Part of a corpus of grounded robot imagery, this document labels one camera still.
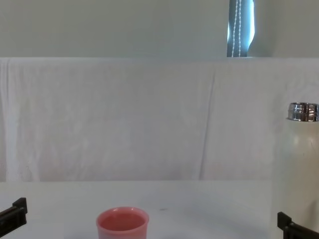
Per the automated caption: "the white curtain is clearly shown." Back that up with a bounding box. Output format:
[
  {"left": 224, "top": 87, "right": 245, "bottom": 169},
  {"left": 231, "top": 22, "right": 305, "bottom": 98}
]
[{"left": 0, "top": 0, "right": 319, "bottom": 59}]

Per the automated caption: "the white draped cloth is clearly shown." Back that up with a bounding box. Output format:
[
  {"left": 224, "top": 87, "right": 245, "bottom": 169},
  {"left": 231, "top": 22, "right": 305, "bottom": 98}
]
[{"left": 0, "top": 57, "right": 319, "bottom": 183}]

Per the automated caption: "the white table cloth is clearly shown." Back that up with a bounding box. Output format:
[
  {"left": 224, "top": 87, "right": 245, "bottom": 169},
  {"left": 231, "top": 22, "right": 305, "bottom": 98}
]
[{"left": 0, "top": 180, "right": 319, "bottom": 239}]

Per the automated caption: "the white bead chain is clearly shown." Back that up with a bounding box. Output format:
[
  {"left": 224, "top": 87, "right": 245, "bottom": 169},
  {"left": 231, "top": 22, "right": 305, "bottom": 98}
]
[{"left": 231, "top": 0, "right": 243, "bottom": 58}]

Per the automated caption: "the cream vacuum bottle steel neck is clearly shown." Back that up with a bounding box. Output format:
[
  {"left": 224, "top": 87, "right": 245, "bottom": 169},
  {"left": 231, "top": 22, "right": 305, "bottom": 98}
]
[{"left": 273, "top": 102, "right": 319, "bottom": 231}]

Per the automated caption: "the pink cup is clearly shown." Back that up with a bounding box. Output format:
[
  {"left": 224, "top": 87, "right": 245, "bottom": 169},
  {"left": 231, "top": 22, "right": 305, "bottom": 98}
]
[{"left": 96, "top": 206, "right": 150, "bottom": 239}]

